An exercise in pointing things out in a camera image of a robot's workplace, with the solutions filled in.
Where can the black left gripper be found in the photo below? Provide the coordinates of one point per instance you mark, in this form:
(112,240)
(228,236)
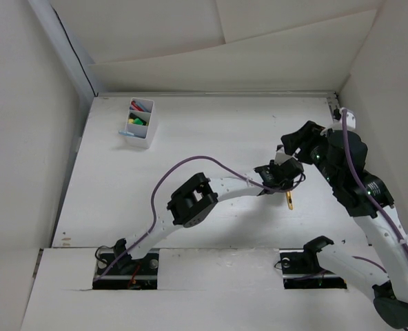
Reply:
(273,165)

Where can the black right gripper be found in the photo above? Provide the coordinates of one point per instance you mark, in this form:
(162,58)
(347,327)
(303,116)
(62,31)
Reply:
(305,137)

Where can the black marker green cap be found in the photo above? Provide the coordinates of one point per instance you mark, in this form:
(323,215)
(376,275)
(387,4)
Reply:
(139,122)

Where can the blue clear pen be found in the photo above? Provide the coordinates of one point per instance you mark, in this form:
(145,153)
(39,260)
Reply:
(145,104)

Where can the light blue pen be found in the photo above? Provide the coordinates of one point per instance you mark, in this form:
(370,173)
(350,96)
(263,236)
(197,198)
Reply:
(130,134)

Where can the red gel pen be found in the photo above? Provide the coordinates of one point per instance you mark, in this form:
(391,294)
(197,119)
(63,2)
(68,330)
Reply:
(136,106)

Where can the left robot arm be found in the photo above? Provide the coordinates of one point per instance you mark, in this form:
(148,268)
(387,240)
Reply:
(192,202)

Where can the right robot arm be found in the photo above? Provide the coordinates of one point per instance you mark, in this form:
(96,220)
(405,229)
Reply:
(375,214)

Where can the white three-compartment organizer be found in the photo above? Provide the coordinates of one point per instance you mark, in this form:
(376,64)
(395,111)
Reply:
(149,129)

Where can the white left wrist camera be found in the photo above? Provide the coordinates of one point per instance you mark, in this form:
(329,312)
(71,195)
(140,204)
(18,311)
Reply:
(281,156)

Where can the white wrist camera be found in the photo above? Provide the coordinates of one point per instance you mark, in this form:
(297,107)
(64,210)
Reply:
(281,156)
(343,117)

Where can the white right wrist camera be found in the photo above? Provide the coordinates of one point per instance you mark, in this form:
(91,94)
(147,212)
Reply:
(343,117)

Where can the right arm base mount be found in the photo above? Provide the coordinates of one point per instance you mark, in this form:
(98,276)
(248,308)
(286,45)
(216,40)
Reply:
(299,272)

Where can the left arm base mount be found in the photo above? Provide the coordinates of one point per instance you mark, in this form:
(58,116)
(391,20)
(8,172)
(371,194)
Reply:
(141,274)

